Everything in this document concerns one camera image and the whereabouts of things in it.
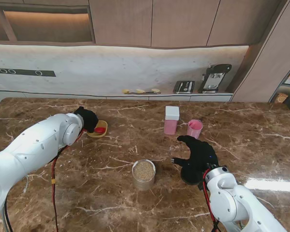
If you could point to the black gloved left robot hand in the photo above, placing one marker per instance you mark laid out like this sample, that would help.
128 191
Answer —
89 119

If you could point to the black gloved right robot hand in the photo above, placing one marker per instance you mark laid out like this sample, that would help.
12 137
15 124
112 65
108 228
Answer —
203 157

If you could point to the red plastic measuring spoon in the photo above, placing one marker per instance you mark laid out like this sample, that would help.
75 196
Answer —
99 130

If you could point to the black round jar lid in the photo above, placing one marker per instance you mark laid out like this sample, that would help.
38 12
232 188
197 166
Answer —
191 180

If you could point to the pink plastic measuring cup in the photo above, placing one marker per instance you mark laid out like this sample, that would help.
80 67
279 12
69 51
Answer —
195 130

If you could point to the clear jar of grain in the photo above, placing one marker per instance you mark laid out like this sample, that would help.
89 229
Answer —
143 169

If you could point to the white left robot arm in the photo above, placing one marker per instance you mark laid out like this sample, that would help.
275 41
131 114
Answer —
26 149

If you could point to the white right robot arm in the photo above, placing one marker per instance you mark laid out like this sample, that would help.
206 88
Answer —
232 200

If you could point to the pink container with white lid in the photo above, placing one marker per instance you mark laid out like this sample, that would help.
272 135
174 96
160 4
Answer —
171 113

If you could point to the yellow plastic bowl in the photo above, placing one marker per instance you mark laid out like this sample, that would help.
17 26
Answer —
103 125

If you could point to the yellow fruit piece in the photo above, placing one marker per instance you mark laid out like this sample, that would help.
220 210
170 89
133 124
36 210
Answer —
125 91
140 91
155 90

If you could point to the wooden cutting board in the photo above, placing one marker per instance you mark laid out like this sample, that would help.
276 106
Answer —
147 92

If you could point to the black silver toaster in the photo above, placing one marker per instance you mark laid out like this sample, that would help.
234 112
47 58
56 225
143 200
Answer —
183 87

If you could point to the black espresso machine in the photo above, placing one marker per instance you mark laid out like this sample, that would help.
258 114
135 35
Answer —
213 77

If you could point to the round wooden ornament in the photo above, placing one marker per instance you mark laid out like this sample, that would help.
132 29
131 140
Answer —
281 97

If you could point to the lit open shelf niche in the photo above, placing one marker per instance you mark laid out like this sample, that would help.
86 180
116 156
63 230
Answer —
38 24

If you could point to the tall wooden cabinet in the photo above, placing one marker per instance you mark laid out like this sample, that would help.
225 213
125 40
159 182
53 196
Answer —
261 60

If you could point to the black wall control panel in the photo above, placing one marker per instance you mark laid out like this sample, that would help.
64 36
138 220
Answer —
21 72

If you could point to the wooden wall cabinets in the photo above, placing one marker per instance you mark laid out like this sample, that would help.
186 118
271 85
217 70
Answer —
159 21

